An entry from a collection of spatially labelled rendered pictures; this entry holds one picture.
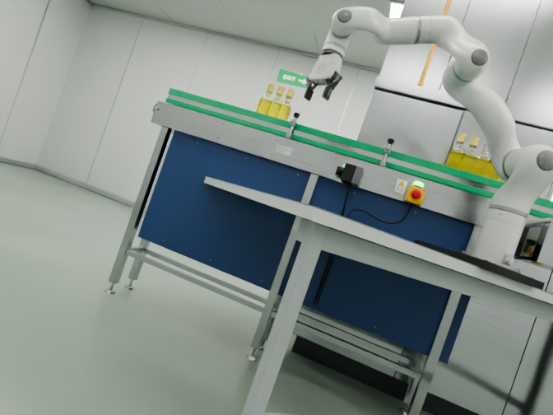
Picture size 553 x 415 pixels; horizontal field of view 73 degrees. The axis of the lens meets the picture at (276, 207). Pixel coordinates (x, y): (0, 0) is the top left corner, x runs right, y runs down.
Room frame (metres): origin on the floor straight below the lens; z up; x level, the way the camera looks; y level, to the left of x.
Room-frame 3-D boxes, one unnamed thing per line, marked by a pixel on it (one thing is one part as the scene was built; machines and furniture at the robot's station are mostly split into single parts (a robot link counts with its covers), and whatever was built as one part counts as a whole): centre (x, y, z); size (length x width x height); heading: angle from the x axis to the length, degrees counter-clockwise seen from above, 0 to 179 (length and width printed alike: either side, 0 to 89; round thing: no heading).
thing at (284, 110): (1.97, 0.13, 1.19); 0.06 x 0.06 x 0.28; 76
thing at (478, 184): (1.77, -0.10, 1.10); 1.75 x 0.01 x 0.08; 76
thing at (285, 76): (5.22, 0.36, 2.50); 0.50 x 0.01 x 0.20; 76
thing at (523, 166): (1.25, -0.76, 1.08); 0.19 x 0.12 x 0.24; 176
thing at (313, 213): (1.89, -0.48, 0.73); 1.58 x 1.52 x 0.04; 115
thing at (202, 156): (1.85, -0.15, 0.84); 1.59 x 0.18 x 0.18; 76
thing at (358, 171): (1.66, -0.27, 0.96); 0.08 x 0.08 x 0.08; 76
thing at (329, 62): (1.33, -0.01, 1.24); 0.10 x 0.07 x 0.11; 41
